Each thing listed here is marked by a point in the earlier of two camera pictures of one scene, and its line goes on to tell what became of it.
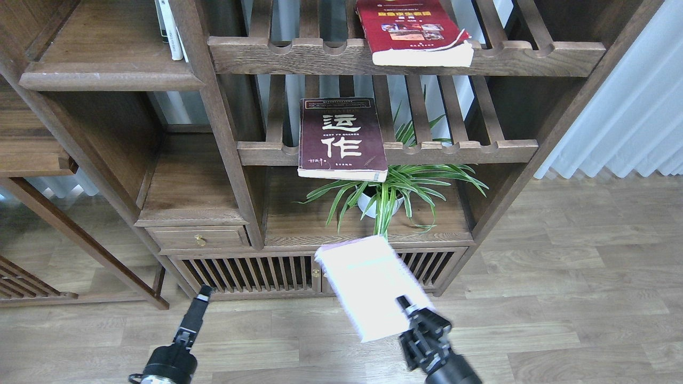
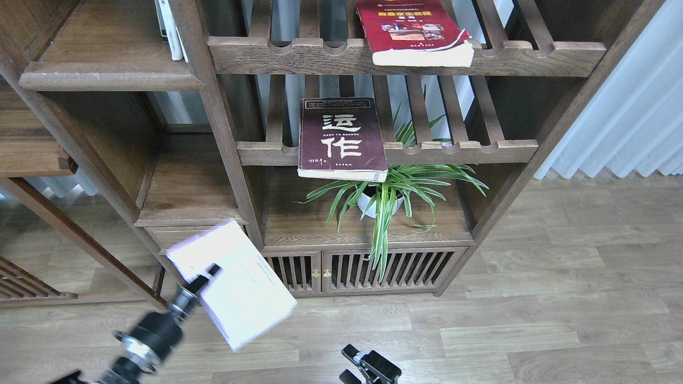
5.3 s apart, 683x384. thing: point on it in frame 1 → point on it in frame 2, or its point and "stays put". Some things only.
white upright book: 169,30 stays put
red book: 413,32 stays put
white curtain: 634,122 stays put
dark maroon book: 340,138 stays put
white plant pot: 368,206 stays put
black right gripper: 426,344 → 374,369
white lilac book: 367,277 → 244,298
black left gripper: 174,364 → 156,333
